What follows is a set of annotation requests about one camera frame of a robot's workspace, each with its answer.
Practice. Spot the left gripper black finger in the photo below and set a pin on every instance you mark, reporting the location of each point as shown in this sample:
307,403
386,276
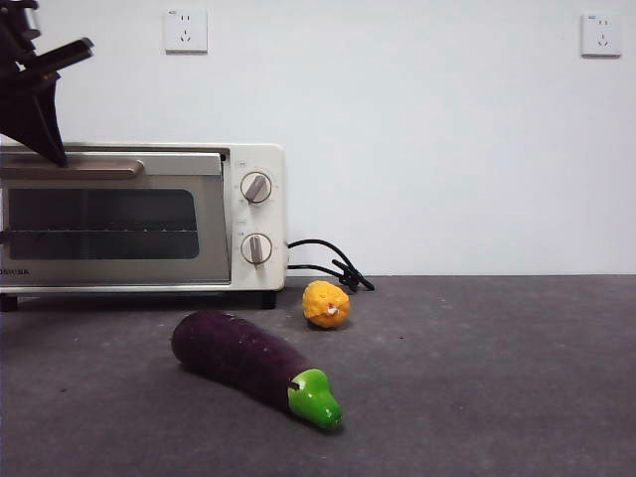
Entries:
30,114

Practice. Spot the oven knob slanted pointer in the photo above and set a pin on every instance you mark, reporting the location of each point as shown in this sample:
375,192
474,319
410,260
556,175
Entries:
256,188

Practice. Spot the cream Toshiba toaster oven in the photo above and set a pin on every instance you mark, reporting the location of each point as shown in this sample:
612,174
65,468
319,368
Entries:
259,218

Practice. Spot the oven knob upright pointer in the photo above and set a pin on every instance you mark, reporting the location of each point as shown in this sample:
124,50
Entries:
256,248

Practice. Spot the purple toy eggplant green stem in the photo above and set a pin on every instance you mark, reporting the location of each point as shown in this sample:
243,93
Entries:
236,353

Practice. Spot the yellow bumpy toy fruit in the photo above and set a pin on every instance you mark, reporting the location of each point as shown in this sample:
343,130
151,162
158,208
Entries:
325,304

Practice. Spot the left pale grey camera box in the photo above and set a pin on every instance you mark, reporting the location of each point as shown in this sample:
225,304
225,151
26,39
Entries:
32,19

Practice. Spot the white wall socket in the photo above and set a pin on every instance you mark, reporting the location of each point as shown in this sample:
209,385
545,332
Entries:
601,36
186,31

